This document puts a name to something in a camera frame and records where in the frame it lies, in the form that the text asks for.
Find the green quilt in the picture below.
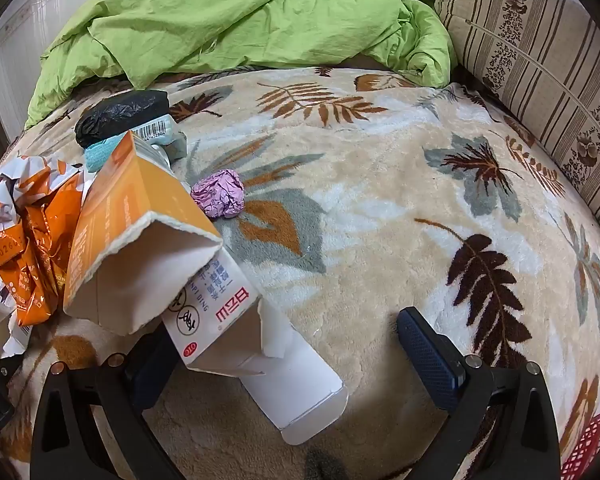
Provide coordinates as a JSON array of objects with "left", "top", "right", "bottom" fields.
[{"left": 24, "top": 0, "right": 458, "bottom": 131}]

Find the teal tissue pack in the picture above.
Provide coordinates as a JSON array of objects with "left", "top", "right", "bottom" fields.
[{"left": 83, "top": 139, "right": 133, "bottom": 172}]

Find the red mesh basket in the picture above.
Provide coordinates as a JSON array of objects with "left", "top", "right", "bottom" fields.
[{"left": 560, "top": 400, "right": 600, "bottom": 480}]

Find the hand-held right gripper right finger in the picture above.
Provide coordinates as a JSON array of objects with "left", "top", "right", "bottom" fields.
[{"left": 396, "top": 306, "right": 561, "bottom": 480}]

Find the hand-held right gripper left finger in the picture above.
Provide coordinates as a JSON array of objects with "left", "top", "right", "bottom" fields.
[{"left": 30, "top": 327, "right": 191, "bottom": 480}]

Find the black plastic bag roll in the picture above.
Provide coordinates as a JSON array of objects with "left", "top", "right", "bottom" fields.
[{"left": 75, "top": 91, "right": 171, "bottom": 150}]

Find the leaf printed plush blanket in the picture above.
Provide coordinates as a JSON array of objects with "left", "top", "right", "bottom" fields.
[{"left": 0, "top": 67, "right": 600, "bottom": 480}]

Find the orange wrapper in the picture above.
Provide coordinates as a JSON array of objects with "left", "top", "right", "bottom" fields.
[{"left": 0, "top": 155, "right": 97, "bottom": 326}]

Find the white paper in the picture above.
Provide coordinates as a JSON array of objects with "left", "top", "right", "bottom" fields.
[{"left": 0, "top": 280, "right": 33, "bottom": 363}]

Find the pink paper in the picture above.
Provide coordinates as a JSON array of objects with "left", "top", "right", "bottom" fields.
[{"left": 190, "top": 169, "right": 246, "bottom": 218}]

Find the orange carton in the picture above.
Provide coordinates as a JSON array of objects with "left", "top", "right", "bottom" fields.
[{"left": 62, "top": 130, "right": 224, "bottom": 337}]

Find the white tube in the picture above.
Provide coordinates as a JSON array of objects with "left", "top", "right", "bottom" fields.
[{"left": 131, "top": 114, "right": 188, "bottom": 161}]

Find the white medicine box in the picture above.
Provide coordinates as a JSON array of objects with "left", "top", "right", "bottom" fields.
[{"left": 162, "top": 255, "right": 349, "bottom": 446}]

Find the striped floral cushion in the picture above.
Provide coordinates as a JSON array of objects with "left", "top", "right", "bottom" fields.
[{"left": 434, "top": 0, "right": 600, "bottom": 256}]

